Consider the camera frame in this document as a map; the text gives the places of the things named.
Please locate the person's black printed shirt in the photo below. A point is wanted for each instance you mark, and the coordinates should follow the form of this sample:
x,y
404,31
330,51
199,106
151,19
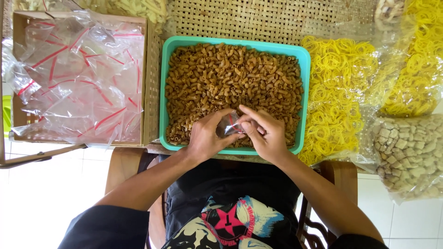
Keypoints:
x,y
228,193

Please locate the woven bamboo box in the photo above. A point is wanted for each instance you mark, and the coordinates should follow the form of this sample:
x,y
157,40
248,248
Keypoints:
x,y
151,86

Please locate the person's right hand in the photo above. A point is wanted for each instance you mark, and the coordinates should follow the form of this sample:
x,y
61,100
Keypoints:
x,y
271,138

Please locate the small clear zip bag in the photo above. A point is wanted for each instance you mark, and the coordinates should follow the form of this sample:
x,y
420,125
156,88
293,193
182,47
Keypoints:
x,y
228,126

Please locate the teal plastic tray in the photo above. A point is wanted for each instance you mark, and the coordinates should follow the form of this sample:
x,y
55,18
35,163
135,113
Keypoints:
x,y
164,103

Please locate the bag of beige curled crackers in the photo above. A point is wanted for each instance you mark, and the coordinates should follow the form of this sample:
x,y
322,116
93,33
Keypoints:
x,y
389,8

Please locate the pile of clear zip bags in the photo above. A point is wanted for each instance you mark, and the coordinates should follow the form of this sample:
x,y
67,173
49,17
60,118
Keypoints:
x,y
76,79

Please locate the bag of pale stick crackers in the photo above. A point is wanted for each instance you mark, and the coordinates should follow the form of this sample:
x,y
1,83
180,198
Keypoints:
x,y
135,8

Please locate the person's left hand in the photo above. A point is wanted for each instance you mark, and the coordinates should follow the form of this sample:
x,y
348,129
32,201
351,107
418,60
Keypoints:
x,y
202,140

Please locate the bag of beige square crackers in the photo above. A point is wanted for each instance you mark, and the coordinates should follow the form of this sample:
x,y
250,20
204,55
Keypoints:
x,y
408,155

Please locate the heap of brown macaroni snacks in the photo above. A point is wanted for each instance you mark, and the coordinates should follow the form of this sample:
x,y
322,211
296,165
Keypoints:
x,y
232,76

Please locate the woven bamboo mat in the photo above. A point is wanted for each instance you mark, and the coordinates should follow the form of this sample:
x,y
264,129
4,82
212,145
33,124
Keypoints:
x,y
249,19

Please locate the wooden chair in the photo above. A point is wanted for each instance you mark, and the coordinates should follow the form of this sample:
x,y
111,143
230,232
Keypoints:
x,y
123,166

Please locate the green plastic object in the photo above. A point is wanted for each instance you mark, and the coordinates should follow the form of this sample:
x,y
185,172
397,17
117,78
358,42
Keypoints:
x,y
7,116

